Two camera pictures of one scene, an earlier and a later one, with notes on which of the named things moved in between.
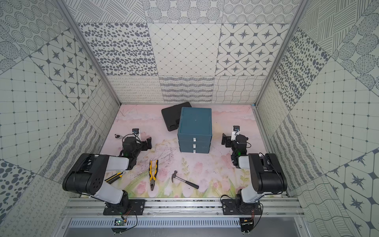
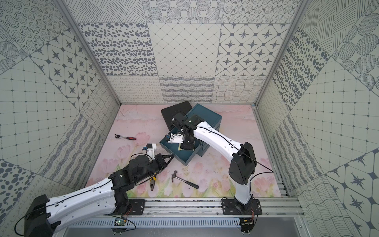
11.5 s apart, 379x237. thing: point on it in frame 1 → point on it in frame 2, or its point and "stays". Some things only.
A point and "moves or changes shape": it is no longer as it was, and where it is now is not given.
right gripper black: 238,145 → 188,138
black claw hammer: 174,176 stays
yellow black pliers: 152,178 stays
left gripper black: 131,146 → 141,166
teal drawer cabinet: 195,130 moves or changes shape
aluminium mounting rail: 183,208 stays
